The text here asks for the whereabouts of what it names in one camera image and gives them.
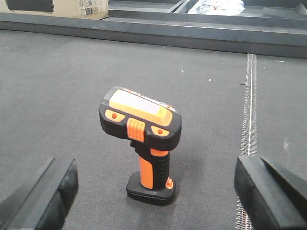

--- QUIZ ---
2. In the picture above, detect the orange black barcode scanner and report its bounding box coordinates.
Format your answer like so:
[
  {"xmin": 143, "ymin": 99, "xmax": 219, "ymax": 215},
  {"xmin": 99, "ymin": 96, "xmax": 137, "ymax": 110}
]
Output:
[{"xmin": 99, "ymin": 86, "xmax": 182, "ymax": 206}]

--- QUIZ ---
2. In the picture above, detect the black conveyor belt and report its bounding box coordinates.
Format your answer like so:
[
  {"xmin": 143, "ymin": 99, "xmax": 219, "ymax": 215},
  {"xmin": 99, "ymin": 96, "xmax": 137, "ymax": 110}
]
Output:
[{"xmin": 0, "ymin": 31, "xmax": 307, "ymax": 230}]

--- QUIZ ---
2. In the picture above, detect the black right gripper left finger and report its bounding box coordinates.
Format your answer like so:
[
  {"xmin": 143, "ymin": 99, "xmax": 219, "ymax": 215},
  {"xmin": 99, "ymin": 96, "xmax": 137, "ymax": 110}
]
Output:
[{"xmin": 0, "ymin": 157, "xmax": 79, "ymax": 230}]

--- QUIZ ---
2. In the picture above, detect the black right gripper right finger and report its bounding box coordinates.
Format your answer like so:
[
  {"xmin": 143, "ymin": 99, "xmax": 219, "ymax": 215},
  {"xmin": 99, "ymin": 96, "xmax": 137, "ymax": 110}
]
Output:
[{"xmin": 234, "ymin": 155, "xmax": 307, "ymax": 230}]

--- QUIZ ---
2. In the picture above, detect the white plastic bag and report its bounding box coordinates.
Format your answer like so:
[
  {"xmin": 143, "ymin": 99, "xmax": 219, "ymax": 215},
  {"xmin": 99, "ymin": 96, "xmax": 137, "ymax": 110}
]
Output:
[{"xmin": 188, "ymin": 0, "xmax": 245, "ymax": 16}]

